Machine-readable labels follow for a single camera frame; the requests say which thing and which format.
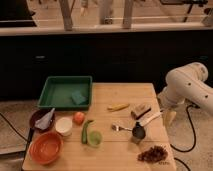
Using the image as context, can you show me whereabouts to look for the green cucumber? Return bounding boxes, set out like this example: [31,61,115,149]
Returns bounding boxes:
[81,120,94,144]

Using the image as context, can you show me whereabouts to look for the grey crumpled cloth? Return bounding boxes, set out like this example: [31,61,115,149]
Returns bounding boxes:
[35,108,55,130]

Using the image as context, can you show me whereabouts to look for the dark brown bowl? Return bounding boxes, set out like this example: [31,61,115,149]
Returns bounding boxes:
[29,109,55,133]

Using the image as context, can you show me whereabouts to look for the dark metal cup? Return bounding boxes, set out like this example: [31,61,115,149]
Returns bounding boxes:
[131,122,146,144]

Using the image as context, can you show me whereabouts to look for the metal fork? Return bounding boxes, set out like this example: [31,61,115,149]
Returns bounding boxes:
[111,124,132,131]

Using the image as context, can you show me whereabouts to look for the teal sponge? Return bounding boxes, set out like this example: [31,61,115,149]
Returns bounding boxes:
[71,91,86,105]

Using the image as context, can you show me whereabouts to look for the orange bowl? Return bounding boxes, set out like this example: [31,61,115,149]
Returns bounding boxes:
[29,132,63,165]

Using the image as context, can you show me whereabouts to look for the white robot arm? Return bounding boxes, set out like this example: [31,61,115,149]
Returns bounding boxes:
[157,62,213,126]

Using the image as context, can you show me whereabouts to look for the wooden cutting board table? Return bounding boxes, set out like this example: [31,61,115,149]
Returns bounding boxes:
[22,83,176,171]

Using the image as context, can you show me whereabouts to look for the bunch of dark grapes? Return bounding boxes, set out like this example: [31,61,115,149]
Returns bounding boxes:
[137,146,168,163]

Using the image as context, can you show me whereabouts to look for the white cup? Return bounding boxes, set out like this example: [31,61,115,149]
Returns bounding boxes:
[55,117,72,136]

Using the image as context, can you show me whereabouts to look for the green plastic tray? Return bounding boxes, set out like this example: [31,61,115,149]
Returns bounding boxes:
[38,76,92,111]

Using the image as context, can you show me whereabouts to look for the yellow banana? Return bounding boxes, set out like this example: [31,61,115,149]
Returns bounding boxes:
[107,103,130,111]

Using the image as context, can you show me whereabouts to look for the orange tomato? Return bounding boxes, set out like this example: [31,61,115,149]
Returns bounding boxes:
[73,112,85,125]

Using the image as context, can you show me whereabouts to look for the black cable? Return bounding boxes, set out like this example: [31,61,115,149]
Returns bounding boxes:
[169,104,201,154]

